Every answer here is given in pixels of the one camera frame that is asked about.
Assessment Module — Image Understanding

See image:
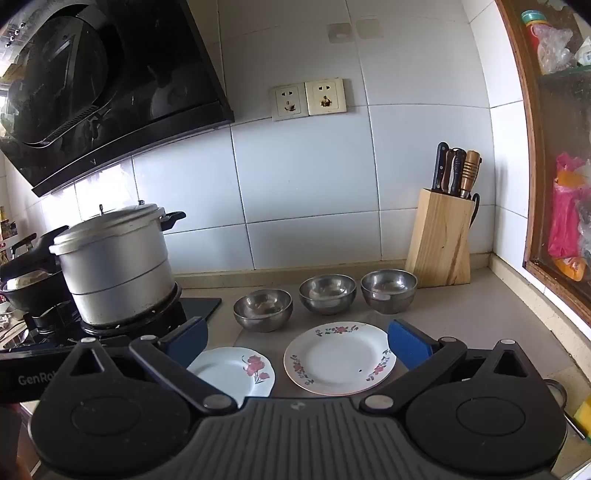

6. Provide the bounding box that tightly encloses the black gas stove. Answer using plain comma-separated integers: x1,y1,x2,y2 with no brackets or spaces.
0,295,223,357

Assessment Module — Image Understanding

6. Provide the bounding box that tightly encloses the wooden knife block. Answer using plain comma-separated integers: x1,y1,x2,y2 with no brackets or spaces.
405,187,476,289

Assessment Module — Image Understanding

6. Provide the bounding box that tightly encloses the large white floral plate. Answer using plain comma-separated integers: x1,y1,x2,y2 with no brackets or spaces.
283,322,398,397

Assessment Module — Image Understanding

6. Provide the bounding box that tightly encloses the dark brown handled knife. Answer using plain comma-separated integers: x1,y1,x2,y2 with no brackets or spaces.
441,148,456,195

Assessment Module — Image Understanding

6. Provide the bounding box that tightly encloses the beige wall socket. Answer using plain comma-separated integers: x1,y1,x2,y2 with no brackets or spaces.
305,78,347,116

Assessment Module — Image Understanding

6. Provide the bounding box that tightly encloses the yellow sponge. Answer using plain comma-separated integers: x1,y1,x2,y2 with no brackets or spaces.
568,399,591,437

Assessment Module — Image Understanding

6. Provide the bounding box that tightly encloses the aluminium pressure cooker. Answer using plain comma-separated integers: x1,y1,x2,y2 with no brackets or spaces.
48,199,187,326

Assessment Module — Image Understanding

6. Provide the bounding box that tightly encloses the green capped bottle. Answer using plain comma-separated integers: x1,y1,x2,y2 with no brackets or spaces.
522,9,548,52

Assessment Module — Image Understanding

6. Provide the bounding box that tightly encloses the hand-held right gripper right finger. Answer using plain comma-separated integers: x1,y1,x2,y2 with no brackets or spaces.
359,318,537,415

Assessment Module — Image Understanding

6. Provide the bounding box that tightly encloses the pink plastic bag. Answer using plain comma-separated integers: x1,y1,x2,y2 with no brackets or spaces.
547,152,591,260

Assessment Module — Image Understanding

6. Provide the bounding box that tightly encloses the small white floral plate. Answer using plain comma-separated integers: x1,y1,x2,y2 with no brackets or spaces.
187,347,276,403

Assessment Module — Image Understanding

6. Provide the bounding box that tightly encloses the stainless steel bowl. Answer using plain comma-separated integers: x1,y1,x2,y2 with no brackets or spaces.
233,288,294,333
360,269,419,315
298,273,358,316

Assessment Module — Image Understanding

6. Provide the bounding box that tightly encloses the black handled knife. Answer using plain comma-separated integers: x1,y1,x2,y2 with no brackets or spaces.
431,142,450,193
450,148,467,197

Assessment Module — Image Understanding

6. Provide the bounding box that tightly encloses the small steel cup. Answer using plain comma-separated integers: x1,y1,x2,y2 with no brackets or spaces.
542,378,568,409

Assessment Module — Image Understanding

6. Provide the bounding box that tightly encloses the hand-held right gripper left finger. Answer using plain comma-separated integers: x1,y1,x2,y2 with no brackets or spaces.
65,316,239,415

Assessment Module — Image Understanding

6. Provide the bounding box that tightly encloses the black frying pan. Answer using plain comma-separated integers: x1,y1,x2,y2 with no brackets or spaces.
0,225,71,315

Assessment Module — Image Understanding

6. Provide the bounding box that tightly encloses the light wooden handled knife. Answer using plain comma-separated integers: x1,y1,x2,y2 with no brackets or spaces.
459,150,483,200

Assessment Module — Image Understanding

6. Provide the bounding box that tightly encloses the black range hood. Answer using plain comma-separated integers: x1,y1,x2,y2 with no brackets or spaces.
0,0,235,198

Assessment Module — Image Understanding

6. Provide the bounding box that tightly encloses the clear plastic bag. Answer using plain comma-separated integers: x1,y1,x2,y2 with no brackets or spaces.
531,23,576,75

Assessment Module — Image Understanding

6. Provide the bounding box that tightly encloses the brown wooden window frame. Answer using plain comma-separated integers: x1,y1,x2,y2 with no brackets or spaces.
496,0,591,320

